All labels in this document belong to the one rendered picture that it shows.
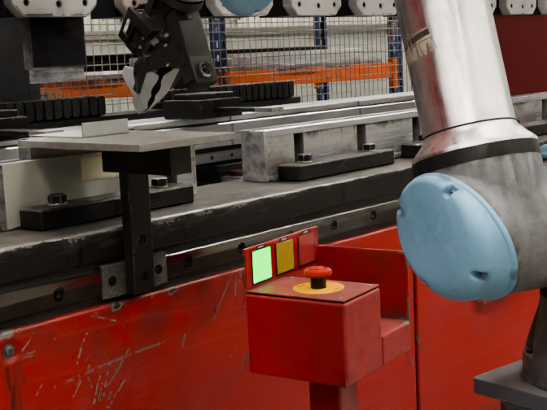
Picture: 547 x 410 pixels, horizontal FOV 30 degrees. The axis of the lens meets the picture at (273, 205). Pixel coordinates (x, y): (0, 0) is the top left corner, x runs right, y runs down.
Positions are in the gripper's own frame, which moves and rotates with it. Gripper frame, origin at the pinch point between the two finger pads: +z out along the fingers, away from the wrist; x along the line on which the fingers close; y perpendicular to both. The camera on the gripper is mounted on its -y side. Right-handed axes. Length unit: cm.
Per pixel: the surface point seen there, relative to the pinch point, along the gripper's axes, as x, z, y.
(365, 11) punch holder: -65, -3, 15
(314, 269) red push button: -4.3, -0.2, -36.3
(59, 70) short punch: 7.9, 0.9, 11.9
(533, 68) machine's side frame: -204, 43, 35
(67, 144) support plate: 16.9, -0.2, -4.6
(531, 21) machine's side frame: -205, 32, 45
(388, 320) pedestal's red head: -18.9, 8.0, -43.8
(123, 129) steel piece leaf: 4.5, 1.9, -1.6
